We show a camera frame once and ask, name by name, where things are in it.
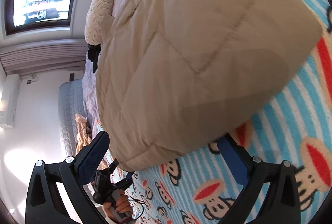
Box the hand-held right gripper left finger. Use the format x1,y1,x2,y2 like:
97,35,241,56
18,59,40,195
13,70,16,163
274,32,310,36
25,131,111,224

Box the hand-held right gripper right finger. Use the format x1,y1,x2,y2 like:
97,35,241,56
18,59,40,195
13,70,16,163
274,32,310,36
216,136,303,224

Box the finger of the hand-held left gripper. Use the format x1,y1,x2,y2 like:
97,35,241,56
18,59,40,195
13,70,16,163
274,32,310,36
107,159,120,179
114,171,136,191

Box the tan puffer jacket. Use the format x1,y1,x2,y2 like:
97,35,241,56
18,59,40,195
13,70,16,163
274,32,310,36
94,0,323,172

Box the person's left hand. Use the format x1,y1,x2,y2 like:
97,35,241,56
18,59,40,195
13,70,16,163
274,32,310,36
103,195,133,224

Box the orange striped cloth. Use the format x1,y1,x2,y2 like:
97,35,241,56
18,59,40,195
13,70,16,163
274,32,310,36
75,113,111,171

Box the grey quilted headboard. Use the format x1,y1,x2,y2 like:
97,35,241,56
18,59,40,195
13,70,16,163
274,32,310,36
58,79,87,157

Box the blue striped monkey print blanket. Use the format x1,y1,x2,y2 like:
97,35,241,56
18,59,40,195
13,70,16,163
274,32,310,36
89,0,332,224

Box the black cloth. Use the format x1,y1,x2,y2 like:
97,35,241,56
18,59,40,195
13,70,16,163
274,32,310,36
87,43,102,74

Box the pale purple curtain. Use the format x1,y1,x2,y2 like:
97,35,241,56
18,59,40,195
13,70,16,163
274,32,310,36
0,39,88,76

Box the round cream cushion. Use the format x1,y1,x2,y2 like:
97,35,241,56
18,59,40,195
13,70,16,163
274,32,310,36
85,0,116,45

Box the black wrist strap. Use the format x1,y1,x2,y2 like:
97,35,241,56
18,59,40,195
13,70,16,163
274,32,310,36
127,197,146,220

